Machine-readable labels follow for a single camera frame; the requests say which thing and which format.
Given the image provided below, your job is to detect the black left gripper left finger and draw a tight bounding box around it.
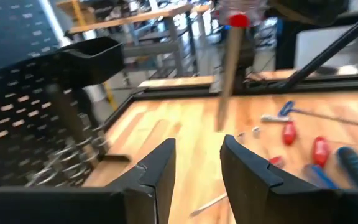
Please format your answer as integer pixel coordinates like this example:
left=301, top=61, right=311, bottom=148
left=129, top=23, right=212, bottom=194
left=0, top=138, right=177, bottom=224

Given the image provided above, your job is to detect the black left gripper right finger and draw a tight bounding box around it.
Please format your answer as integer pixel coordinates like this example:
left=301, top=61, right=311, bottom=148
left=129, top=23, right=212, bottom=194
left=219, top=134, right=358, bottom=224

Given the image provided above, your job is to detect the red handled screwdriver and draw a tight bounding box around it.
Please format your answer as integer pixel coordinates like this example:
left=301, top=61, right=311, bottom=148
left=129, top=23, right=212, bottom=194
left=190, top=155, right=286, bottom=218
left=216, top=12, right=251, bottom=131

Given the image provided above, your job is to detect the black handled small screwdriver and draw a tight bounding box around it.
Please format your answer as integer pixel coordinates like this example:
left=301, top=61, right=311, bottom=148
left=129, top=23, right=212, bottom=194
left=47, top=83, right=101, bottom=169

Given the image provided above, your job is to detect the red stubby screwdriver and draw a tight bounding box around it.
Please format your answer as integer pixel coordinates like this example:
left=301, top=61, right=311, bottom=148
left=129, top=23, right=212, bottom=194
left=282, top=121, right=297, bottom=146
left=312, top=136, right=331, bottom=167

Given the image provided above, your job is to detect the black and blue large screwdriver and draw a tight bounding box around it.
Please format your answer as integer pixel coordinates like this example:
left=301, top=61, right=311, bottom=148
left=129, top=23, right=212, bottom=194
left=336, top=146, right=358, bottom=189

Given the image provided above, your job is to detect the silver deep socket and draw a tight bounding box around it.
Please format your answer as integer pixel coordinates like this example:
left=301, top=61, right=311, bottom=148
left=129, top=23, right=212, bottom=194
left=260, top=114, right=291, bottom=123

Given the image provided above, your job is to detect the black plastic pegboard bin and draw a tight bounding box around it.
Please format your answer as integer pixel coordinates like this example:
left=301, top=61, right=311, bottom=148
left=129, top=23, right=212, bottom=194
left=53, top=36, right=126, bottom=90

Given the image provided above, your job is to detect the light wooden desk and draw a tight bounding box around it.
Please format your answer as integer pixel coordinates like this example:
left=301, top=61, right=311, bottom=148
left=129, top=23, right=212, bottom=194
left=56, top=0, right=217, bottom=78

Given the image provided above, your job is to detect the chrome screwdriver ring rail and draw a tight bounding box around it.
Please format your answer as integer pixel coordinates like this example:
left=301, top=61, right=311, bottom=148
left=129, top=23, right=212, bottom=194
left=25, top=124, right=110, bottom=187

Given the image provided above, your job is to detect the blue T-handle hex key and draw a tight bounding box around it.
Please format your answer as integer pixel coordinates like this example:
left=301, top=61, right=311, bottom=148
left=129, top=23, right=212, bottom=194
left=278, top=100, right=358, bottom=128

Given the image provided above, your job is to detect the yellow cable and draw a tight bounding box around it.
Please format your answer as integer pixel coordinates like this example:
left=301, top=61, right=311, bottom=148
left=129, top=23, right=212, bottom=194
left=103, top=80, right=118, bottom=110

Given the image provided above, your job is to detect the black aluminium frame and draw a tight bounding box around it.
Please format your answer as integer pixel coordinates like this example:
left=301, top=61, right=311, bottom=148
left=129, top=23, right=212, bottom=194
left=104, top=6, right=358, bottom=131

